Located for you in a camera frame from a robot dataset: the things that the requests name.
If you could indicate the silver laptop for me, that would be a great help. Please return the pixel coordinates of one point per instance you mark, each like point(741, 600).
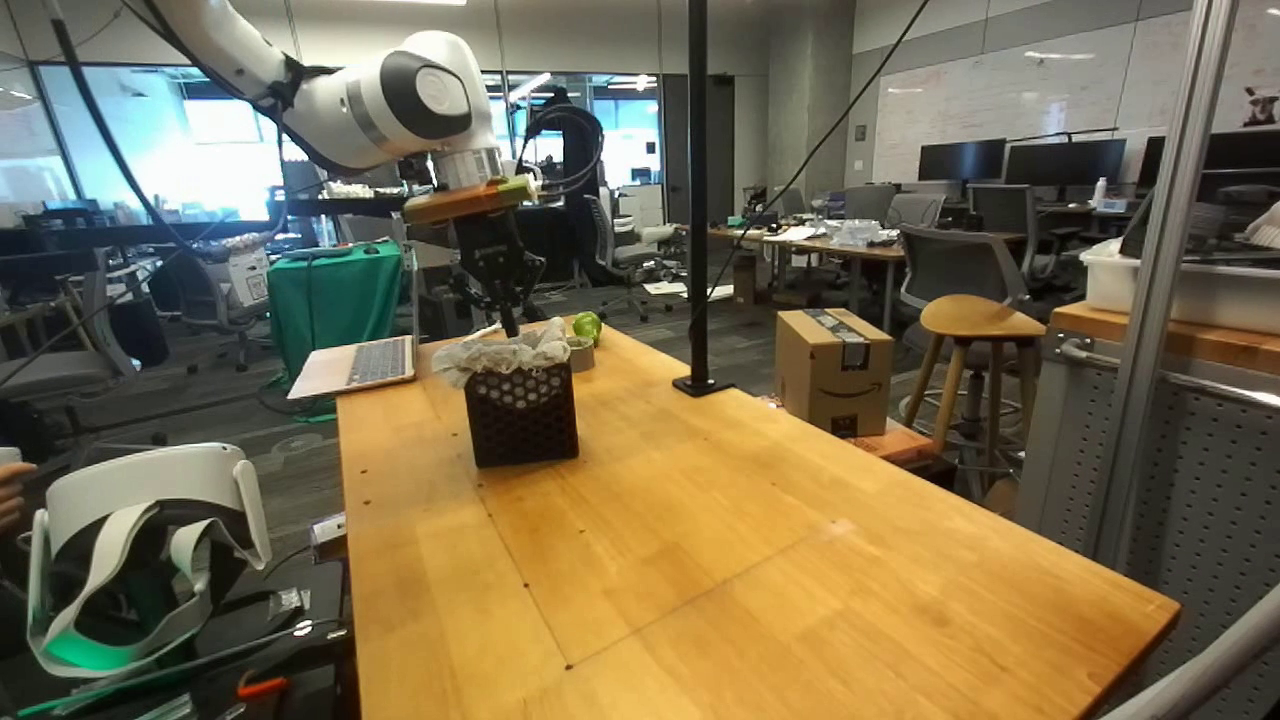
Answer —
point(353, 367)

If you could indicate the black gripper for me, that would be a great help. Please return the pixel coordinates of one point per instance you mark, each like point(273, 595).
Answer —
point(506, 269)

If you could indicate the black pole with base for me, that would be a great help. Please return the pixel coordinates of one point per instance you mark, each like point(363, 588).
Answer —
point(699, 377)

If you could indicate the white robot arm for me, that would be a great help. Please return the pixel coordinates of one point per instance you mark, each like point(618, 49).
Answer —
point(418, 96)

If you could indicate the wooden stool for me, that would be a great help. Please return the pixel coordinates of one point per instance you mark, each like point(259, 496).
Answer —
point(972, 343)

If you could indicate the white towel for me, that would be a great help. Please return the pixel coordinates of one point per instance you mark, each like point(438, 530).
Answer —
point(494, 348)

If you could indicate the white VR headset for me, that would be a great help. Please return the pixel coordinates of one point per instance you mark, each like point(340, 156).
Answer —
point(127, 554)

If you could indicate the cardboard box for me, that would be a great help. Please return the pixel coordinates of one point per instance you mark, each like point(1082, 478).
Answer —
point(832, 370)

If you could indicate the black perforated box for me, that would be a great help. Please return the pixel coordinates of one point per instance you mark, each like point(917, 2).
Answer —
point(521, 416)

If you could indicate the green ball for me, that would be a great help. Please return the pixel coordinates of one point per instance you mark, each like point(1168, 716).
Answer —
point(587, 331)

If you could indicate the green storage bin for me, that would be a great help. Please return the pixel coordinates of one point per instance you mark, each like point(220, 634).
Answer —
point(333, 296)

